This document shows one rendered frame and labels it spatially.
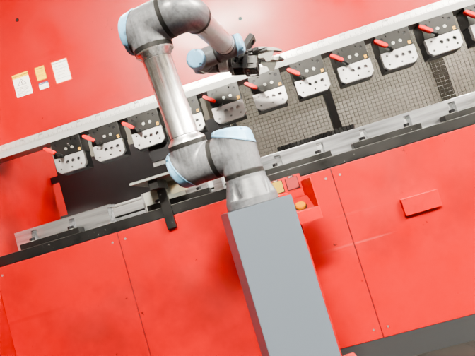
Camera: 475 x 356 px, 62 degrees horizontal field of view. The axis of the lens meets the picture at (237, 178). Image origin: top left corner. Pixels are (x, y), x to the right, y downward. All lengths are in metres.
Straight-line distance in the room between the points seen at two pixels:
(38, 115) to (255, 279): 1.48
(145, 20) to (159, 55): 0.10
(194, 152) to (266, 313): 0.47
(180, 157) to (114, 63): 1.01
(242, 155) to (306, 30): 1.00
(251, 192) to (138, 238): 0.86
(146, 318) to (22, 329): 0.58
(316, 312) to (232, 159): 0.46
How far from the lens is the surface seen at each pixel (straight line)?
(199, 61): 1.53
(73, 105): 2.10
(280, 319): 1.08
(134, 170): 2.50
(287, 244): 1.06
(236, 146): 1.09
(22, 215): 2.40
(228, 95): 1.88
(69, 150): 2.07
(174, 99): 1.16
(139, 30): 1.20
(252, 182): 1.07
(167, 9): 1.17
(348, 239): 1.73
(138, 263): 1.82
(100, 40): 2.13
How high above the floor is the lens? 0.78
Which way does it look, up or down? 4 degrees up
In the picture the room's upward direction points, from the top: 17 degrees counter-clockwise
